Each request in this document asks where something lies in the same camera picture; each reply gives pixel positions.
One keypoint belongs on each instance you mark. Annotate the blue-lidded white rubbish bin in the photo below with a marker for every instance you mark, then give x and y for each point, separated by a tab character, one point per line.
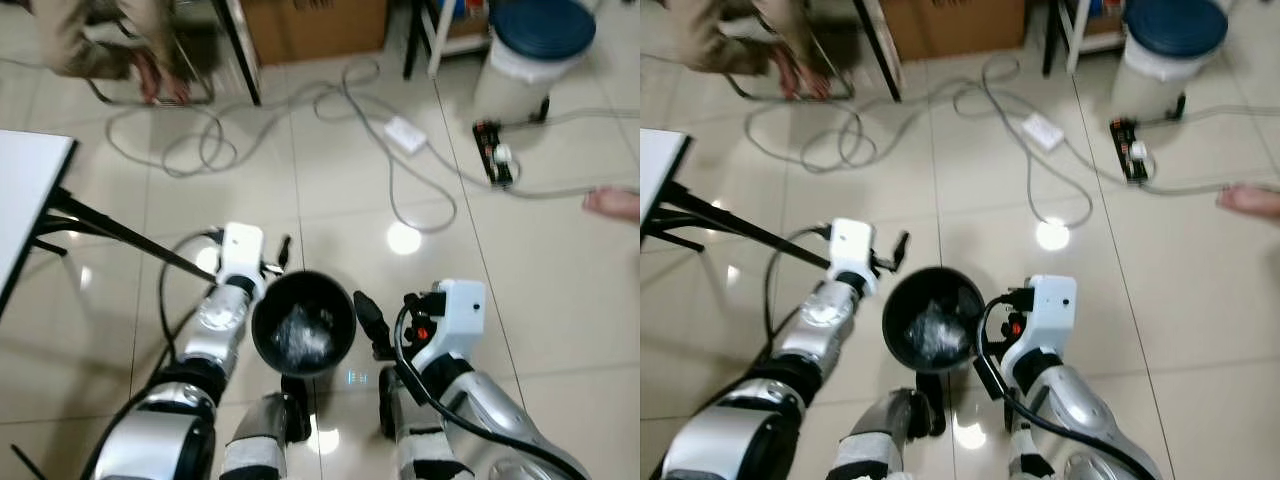
530	50
1170	45

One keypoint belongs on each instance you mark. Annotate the seated person's bare foot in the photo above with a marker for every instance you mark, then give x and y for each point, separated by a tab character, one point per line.
800	75
160	80

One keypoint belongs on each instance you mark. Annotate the person's leg in beige trousers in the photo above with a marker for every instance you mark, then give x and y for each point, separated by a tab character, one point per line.
710	35
75	40

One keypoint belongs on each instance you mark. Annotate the robot leg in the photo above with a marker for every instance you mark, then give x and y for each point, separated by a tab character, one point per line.
420	450
262	435
885	435
1030	455

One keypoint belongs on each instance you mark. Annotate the black slanted furniture leg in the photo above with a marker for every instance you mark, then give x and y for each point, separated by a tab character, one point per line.
240	55
882	50

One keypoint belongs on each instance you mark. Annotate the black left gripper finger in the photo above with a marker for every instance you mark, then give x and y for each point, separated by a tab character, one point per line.
284	250
902	246

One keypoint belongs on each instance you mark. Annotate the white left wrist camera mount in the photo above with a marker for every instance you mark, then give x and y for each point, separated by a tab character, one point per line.
851	248
241	252

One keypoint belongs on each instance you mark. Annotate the crumpled clear plastic trash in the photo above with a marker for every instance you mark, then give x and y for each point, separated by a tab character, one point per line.
936	330
303	335

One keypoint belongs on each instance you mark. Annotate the robot right leg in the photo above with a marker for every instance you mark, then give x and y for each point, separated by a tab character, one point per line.
420	450
1030	455

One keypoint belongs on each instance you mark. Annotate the small black round bin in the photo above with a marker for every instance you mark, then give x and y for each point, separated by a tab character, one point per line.
905	295
275	300

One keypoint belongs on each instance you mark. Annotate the black metal chair frame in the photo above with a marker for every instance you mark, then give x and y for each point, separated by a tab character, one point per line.
842	90
200	95

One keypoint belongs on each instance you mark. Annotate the white shelf frame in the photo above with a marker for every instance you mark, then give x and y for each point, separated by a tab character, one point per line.
1075	38
438	40

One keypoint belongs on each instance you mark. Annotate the brown cardboard box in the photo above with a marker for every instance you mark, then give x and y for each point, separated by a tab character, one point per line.
315	30
955	28

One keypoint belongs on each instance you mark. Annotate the robot left leg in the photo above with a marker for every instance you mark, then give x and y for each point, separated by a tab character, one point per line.
262	435
885	435

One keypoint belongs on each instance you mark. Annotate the black power strip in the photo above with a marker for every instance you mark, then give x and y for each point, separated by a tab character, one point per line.
493	155
1130	152

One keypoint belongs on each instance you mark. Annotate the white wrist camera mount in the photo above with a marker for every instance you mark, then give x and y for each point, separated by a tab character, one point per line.
851	248
1048	310
241	252
458	315

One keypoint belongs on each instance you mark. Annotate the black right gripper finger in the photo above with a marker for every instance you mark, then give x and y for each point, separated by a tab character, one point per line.
375	322

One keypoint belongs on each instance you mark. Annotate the standing person's bare foot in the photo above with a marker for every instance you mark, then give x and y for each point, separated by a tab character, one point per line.
612	204
1250	201

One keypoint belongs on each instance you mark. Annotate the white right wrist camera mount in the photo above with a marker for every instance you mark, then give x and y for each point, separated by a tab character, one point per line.
458	315
1048	310

